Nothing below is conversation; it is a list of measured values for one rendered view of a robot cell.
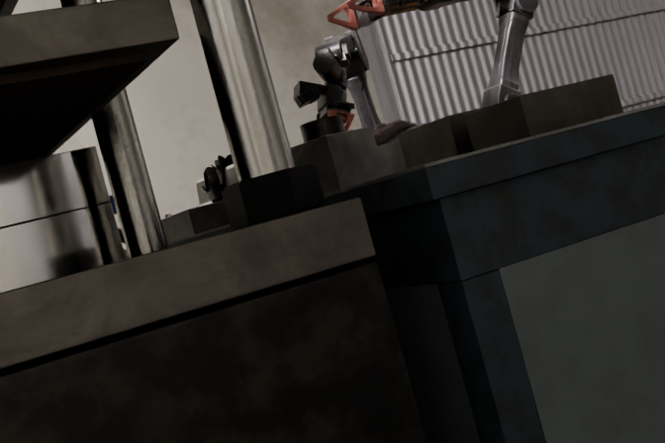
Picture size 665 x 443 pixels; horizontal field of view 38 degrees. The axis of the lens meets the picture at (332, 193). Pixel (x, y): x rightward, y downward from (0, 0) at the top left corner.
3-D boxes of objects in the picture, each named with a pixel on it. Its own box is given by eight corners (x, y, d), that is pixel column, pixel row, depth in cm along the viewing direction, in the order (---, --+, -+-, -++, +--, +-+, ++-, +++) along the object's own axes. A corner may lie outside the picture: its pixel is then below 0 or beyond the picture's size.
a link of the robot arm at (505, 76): (496, 109, 229) (517, -16, 237) (479, 115, 234) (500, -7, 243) (517, 118, 231) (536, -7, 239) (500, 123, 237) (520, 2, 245)
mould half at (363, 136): (413, 178, 227) (400, 132, 227) (503, 153, 208) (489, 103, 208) (250, 221, 192) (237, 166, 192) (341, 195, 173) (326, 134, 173)
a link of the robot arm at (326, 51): (343, 66, 238) (335, 25, 243) (310, 76, 240) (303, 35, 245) (356, 86, 249) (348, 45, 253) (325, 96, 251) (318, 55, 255)
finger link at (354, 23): (333, -3, 216) (368, -9, 220) (319, 7, 222) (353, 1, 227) (342, 27, 216) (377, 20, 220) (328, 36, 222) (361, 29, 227)
